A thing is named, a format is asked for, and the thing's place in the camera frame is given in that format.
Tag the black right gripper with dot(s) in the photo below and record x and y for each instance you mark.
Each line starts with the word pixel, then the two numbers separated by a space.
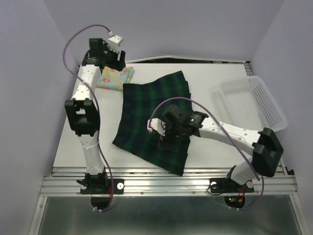
pixel 164 141

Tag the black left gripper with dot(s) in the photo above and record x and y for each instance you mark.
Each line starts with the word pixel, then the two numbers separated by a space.
pixel 119 65

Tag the pastel floral skirt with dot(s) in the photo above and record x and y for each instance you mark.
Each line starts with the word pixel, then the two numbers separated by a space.
pixel 114 80

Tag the dark green plaid skirt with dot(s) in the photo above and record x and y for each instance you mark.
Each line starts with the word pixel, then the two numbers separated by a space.
pixel 142 104

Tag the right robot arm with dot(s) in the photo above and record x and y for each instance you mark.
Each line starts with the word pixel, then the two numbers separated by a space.
pixel 262 150

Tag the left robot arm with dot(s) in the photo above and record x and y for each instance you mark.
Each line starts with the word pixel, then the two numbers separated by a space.
pixel 83 115

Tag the white plastic basket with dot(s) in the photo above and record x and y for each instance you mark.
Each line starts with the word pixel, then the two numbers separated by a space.
pixel 246 102

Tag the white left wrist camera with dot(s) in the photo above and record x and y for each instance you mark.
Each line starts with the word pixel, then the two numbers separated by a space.
pixel 114 43

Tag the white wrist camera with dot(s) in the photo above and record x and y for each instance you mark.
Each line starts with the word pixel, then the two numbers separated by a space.
pixel 114 43
pixel 156 125

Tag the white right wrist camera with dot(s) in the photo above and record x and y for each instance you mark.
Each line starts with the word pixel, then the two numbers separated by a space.
pixel 156 125

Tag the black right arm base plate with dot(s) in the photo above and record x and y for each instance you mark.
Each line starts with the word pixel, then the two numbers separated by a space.
pixel 234 194

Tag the aluminium mounting rail frame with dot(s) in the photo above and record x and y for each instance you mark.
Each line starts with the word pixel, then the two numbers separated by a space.
pixel 155 201

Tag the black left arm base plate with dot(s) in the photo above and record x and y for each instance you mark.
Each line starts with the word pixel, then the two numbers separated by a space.
pixel 101 198

